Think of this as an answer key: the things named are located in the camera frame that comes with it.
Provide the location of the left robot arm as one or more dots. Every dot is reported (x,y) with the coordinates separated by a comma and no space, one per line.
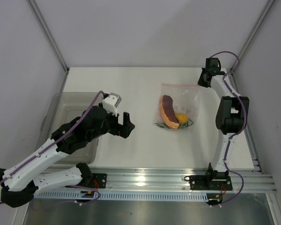
(20,184)

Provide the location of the white slotted cable duct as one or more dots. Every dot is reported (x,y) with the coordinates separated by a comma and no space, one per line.
(124,195)

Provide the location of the aluminium frame post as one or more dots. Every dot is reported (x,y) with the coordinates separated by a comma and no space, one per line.
(262,18)
(47,33)

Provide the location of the left aluminium frame post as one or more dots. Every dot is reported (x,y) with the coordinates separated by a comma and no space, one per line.
(47,33)

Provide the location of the clear plastic bin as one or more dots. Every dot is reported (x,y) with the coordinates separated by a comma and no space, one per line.
(64,108)

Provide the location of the right aluminium frame post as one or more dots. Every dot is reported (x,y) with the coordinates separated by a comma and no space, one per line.
(262,18)

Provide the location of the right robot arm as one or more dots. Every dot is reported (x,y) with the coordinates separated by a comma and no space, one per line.
(231,120)

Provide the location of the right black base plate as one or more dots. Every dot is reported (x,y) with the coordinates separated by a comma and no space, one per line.
(202,182)

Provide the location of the orange papaya slice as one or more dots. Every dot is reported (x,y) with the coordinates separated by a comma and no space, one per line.
(167,112)

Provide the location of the green onion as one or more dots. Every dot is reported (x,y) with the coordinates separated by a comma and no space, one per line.
(162,124)

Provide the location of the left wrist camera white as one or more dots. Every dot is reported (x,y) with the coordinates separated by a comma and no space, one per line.
(111,102)

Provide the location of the yellow lemon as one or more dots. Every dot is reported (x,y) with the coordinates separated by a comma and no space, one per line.
(182,118)

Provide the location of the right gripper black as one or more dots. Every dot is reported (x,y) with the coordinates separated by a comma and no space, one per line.
(200,82)

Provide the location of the aluminium mounting rail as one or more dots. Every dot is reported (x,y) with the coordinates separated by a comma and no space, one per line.
(172,180)

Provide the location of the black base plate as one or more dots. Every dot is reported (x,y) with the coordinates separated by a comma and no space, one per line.
(98,181)
(202,182)

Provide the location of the clear zip top bag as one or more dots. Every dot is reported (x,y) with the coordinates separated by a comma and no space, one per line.
(185,97)

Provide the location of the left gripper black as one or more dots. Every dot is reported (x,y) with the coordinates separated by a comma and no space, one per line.
(122,130)

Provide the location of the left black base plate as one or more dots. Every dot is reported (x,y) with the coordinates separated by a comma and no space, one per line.
(98,181)

